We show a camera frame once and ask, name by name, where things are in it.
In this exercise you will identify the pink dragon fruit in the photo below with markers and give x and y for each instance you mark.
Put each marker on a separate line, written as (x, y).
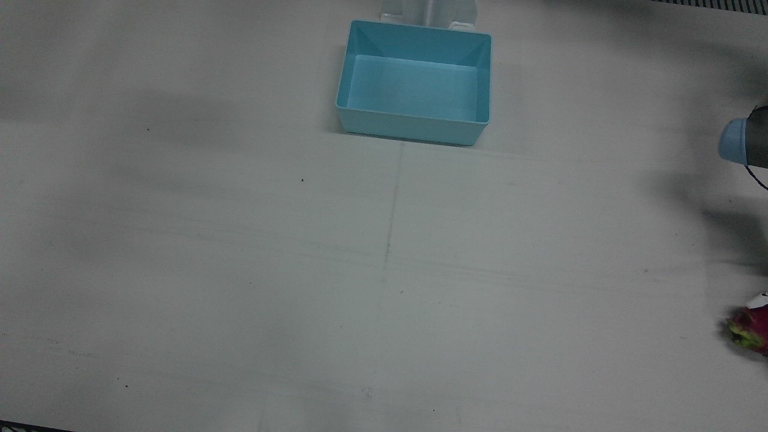
(755, 330)

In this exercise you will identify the white plastic bracket stand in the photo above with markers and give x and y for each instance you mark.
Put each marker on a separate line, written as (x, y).
(429, 12)

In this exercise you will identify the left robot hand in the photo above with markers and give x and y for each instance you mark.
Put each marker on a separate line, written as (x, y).
(761, 300)

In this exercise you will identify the light blue plastic bin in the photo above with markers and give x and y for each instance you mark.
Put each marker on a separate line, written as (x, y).
(414, 84)

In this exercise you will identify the black vent grille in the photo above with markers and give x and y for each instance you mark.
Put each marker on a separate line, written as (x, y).
(714, 4)

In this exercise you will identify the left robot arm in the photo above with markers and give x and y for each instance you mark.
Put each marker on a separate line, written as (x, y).
(741, 141)

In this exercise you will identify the black ribbed edge strip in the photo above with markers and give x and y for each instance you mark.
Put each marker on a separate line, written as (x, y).
(24, 426)

